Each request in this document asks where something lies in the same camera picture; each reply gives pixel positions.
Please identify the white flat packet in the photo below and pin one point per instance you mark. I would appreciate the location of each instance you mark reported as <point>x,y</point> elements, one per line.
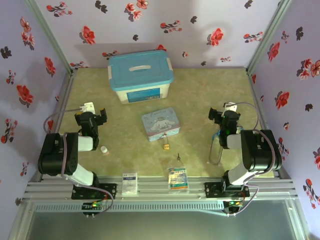
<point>130,183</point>

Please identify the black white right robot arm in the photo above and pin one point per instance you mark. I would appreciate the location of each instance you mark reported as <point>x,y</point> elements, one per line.
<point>260,152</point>

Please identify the small brass padlock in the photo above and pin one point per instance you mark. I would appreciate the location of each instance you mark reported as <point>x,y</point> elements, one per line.
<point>166,147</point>

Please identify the small white bottle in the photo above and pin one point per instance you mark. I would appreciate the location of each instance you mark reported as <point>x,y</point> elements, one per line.
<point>104,150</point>

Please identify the aluminium front frame rails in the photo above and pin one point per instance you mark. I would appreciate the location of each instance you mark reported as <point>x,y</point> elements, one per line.
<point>155,194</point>

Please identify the aluminium frame post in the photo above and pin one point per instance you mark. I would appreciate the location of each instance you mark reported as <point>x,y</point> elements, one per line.
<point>267,35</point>
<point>50,37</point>

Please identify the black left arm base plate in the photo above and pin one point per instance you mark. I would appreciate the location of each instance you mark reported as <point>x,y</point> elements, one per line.
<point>110,191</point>

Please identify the blue lidded plastic storage box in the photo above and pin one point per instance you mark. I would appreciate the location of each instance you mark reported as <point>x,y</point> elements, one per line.
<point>140,72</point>

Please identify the light blue cartoon tin box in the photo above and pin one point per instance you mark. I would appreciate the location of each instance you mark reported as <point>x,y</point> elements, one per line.
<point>160,123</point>

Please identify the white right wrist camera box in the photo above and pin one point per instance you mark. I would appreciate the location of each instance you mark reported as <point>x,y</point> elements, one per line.
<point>231,106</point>

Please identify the green blue printed packet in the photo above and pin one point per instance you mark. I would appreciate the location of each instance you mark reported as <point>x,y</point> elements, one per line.
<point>178,180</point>

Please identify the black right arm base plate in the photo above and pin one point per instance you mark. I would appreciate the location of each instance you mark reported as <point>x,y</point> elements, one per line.
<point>212,189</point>

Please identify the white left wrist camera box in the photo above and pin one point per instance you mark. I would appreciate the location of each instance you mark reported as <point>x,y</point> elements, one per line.
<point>88,107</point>

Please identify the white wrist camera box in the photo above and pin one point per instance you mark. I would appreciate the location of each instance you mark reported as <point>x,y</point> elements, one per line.
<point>231,106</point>
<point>88,107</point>

